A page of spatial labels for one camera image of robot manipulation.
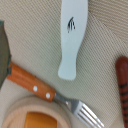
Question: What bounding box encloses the brown toy sausage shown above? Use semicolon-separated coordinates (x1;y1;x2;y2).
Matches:
115;56;128;128

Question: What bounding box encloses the yellow toy bread loaf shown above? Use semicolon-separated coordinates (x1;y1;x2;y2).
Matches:
24;112;57;128

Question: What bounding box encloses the beige round plate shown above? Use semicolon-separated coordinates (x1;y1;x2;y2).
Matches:
1;96;79;128

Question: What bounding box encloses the wooden handled fork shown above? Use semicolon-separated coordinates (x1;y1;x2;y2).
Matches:
7;62;104;128

